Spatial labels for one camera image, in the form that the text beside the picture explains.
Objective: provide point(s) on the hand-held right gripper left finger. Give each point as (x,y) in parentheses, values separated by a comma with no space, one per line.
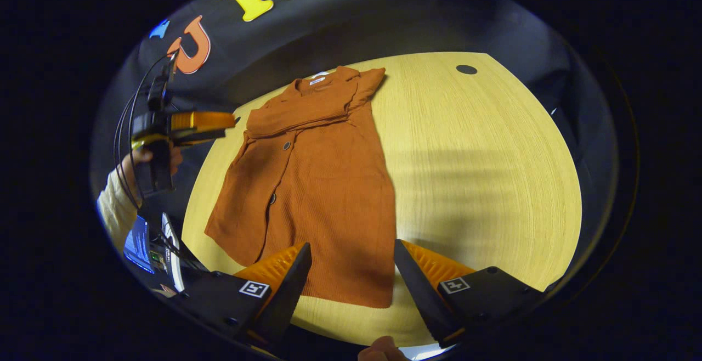
(285,300)

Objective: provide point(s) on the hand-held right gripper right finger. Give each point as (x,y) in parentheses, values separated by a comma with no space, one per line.
(422,295)

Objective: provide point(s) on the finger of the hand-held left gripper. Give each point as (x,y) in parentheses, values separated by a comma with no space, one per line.
(200,120)

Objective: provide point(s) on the orange knit cardigan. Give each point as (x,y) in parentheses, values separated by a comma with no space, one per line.
(329,196)

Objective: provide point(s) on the blue lit laptop screen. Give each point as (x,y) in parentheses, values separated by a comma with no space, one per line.
(138,243)

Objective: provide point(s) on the black backdrop cloth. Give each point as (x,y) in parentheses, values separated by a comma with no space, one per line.
(384,21)

